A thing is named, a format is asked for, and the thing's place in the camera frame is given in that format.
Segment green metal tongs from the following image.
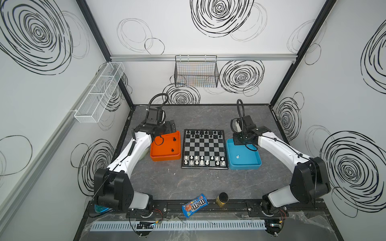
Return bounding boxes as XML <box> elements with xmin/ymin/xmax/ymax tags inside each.
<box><xmin>139</xmin><ymin>148</ymin><xmax>150</xmax><ymax>161</ymax></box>

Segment clear wall shelf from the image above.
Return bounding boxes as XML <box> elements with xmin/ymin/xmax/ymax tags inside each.
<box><xmin>74</xmin><ymin>62</ymin><xmax>125</xmax><ymax>124</ymax></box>

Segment black white chessboard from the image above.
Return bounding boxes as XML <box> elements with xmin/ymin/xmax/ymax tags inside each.
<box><xmin>181</xmin><ymin>129</ymin><xmax>229</xmax><ymax>170</ymax></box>

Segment yellow jar black lid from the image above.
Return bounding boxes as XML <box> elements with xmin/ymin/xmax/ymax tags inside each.
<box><xmin>216</xmin><ymin>192</ymin><xmax>229</xmax><ymax>208</ymax></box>

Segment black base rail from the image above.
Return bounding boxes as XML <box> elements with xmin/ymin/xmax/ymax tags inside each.
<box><xmin>126</xmin><ymin>199</ymin><xmax>327</xmax><ymax>220</ymax></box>

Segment black wire basket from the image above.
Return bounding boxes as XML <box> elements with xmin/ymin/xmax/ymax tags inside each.
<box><xmin>173</xmin><ymin>55</ymin><xmax>220</xmax><ymax>88</ymax></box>

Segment blue lidded container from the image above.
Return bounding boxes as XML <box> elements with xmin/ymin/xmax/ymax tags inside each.
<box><xmin>94</xmin><ymin>205</ymin><xmax>110</xmax><ymax>214</ymax></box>

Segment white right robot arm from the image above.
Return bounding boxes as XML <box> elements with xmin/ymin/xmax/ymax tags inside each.
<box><xmin>230</xmin><ymin>115</ymin><xmax>331</xmax><ymax>216</ymax></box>

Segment blue plastic tray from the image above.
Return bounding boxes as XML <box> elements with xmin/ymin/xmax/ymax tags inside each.
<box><xmin>226</xmin><ymin>139</ymin><xmax>262</xmax><ymax>170</ymax></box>

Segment orange plastic tray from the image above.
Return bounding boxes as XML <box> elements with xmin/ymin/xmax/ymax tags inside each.
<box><xmin>150</xmin><ymin>131</ymin><xmax>182</xmax><ymax>162</ymax></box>

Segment white slotted cable duct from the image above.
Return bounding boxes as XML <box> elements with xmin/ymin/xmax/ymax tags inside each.
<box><xmin>89</xmin><ymin>220</ymin><xmax>266</xmax><ymax>232</ymax></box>

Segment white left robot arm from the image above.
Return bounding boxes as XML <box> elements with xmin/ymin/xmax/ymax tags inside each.
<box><xmin>92</xmin><ymin>120</ymin><xmax>177</xmax><ymax>212</ymax></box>

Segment blue candy bag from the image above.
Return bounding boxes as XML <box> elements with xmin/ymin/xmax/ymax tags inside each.
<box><xmin>182</xmin><ymin>194</ymin><xmax>208</xmax><ymax>218</ymax></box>

